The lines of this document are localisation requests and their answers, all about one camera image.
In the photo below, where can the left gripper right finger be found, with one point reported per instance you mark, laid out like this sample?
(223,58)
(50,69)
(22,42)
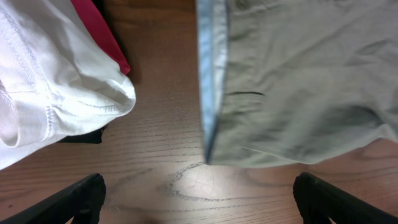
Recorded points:
(322,203)

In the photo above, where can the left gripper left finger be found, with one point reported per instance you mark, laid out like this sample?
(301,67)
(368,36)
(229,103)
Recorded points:
(79,203)

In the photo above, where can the khaki green shorts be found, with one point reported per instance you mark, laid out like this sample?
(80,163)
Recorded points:
(295,81)

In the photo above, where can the red folded garment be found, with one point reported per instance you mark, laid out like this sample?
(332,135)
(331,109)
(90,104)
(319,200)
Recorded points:
(92,15)

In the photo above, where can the white folded garment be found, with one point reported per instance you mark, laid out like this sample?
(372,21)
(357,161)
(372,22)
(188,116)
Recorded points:
(55,79)

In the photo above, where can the black folded garment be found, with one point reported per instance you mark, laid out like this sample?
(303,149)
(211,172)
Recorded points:
(94,137)

